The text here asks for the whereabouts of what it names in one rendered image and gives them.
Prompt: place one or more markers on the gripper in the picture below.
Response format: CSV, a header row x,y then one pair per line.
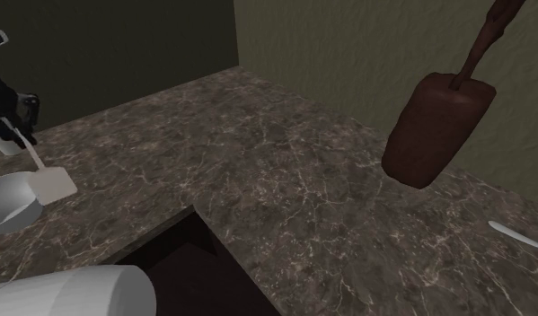
x,y
6,107

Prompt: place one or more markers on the white spatula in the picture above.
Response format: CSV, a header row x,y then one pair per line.
x,y
52,186

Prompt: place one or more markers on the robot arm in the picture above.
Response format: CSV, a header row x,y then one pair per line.
x,y
76,293

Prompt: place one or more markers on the grey bowl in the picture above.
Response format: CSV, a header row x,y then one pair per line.
x,y
8,205

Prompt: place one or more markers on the brown wooden mallet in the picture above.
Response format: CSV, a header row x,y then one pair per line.
x,y
435,131

